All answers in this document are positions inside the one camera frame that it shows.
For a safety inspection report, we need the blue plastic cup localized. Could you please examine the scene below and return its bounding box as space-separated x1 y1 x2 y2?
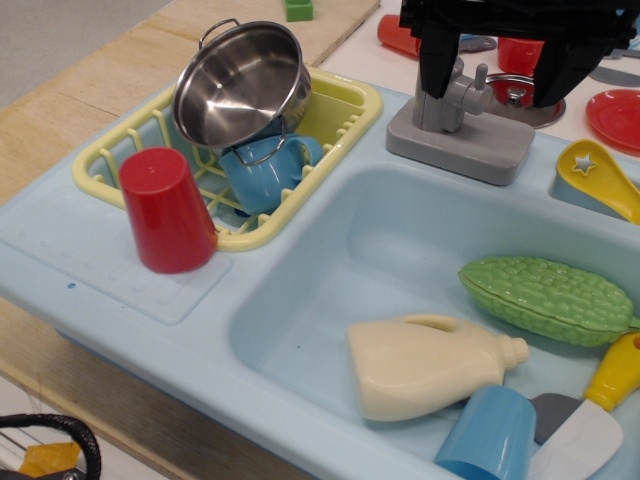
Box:
435 386 537 480

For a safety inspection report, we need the red plastic cup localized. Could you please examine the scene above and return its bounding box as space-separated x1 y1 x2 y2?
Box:
119 147 218 274

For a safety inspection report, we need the green toy bitter gourd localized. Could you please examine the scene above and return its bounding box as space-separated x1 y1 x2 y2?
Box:
458 256 639 347

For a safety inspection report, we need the red cup behind faucet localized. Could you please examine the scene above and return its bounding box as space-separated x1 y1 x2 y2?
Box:
497 37 544 77

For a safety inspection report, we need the yellow star spoon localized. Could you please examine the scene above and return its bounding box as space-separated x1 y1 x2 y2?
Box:
556 139 639 225

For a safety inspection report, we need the red plastic plate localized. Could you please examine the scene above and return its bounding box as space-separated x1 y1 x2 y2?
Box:
585 89 639 154

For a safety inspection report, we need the yellow handled toy knife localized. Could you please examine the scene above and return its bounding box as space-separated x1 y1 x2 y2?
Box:
529 332 639 479

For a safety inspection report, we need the stainless steel pot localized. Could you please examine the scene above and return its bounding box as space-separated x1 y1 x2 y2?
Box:
172 18 312 151

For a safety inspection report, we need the grey toy faucet lever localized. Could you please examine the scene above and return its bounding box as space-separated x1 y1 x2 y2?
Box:
441 57 492 133

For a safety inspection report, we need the blue plastic mug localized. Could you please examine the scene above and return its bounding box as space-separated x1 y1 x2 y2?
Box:
218 134 324 215

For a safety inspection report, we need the yellow dish rack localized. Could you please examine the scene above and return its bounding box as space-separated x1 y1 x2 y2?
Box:
71 69 383 252

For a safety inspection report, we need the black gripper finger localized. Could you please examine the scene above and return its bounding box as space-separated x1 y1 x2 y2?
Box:
533 38 611 108
419 24 460 99

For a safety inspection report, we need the red cup at back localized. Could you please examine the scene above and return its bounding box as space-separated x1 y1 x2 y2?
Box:
377 14 420 58

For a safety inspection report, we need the light blue toy sink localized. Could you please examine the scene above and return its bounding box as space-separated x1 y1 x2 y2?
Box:
1 89 639 479

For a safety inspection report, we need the purple grey toy utensil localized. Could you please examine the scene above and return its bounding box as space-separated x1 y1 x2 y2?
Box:
459 34 497 53

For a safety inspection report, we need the steel pot lid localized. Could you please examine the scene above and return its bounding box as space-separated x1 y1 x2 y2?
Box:
486 73 566 129

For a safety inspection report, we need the grey toy faucet base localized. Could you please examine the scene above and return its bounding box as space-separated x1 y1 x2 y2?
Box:
385 99 535 186

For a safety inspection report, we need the green plastic block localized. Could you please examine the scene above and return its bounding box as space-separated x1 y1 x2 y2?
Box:
283 0 314 22

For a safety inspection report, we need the cream toy detergent bottle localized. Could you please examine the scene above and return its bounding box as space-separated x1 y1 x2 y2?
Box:
346 314 530 422

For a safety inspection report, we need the plywood board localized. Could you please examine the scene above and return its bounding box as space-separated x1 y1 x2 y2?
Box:
0 0 382 207

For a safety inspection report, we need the yellow tape piece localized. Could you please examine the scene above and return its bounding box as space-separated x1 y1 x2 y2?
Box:
18 442 81 478

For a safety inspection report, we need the black cable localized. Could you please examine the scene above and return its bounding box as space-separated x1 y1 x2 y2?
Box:
0 413 103 480

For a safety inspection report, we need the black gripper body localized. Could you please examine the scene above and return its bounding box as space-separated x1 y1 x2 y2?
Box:
399 1 638 56

